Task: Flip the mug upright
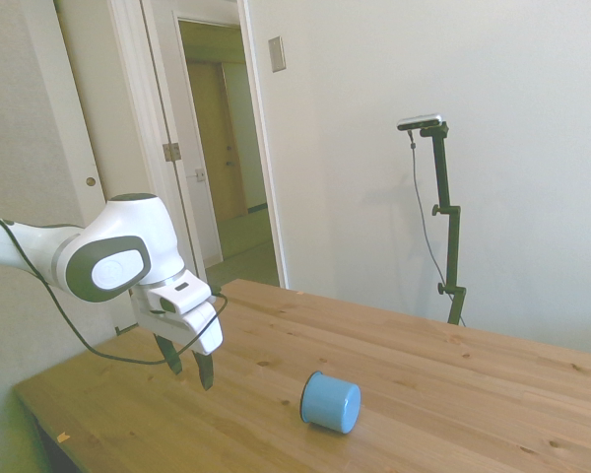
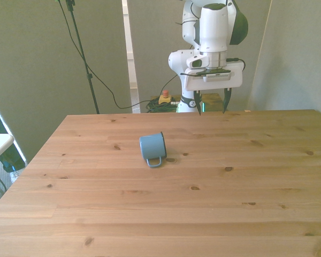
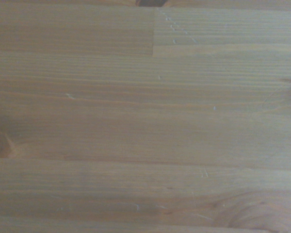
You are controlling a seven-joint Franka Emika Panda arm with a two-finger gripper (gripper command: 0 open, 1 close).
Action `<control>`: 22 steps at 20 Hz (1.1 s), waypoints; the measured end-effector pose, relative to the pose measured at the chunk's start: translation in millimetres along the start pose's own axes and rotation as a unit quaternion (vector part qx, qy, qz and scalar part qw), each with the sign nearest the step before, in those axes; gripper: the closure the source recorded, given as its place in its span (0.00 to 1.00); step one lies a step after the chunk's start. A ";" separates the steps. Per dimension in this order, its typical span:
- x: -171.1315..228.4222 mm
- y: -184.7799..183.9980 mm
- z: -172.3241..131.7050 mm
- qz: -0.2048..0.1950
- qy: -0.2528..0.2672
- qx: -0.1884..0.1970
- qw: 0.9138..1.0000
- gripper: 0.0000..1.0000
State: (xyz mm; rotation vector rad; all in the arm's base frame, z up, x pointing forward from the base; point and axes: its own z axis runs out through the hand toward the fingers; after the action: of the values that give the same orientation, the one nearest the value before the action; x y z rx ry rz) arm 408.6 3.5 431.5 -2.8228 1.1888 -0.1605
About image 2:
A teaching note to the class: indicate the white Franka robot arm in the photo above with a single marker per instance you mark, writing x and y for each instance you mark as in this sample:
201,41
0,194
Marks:
212,26

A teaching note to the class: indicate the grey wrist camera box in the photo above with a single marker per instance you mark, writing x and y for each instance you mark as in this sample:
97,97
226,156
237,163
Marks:
218,77

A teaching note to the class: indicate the yellow emergency stop button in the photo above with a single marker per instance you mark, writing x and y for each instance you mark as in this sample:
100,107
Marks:
166,99

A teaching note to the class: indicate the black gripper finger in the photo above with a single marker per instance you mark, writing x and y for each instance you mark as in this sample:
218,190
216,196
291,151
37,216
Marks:
198,103
226,100

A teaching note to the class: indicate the blue enamel mug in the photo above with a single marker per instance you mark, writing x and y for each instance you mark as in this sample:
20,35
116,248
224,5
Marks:
152,148

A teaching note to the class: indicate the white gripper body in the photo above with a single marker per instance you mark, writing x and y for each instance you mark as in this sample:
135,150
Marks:
236,77

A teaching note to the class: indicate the black tripod pole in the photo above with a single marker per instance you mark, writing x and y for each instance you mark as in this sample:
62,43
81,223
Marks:
81,53

